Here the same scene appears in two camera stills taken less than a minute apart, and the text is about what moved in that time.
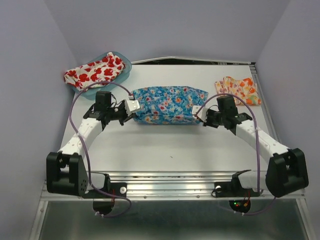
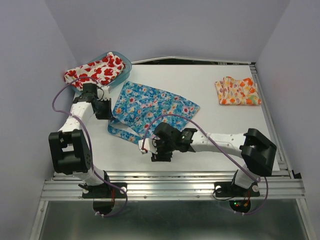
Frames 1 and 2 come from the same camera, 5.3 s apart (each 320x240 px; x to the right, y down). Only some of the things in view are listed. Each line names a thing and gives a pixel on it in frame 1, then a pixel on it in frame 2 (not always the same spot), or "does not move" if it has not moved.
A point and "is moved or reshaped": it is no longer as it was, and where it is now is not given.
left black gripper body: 118,113 -> 104,111
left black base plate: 116,188 does not move
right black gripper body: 214,119 -> 164,149
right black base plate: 235,188 does not move
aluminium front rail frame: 172,186 does not move
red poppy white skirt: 103,70 does not move
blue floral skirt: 168,105 is moved or reshaped
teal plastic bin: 90,94 does not move
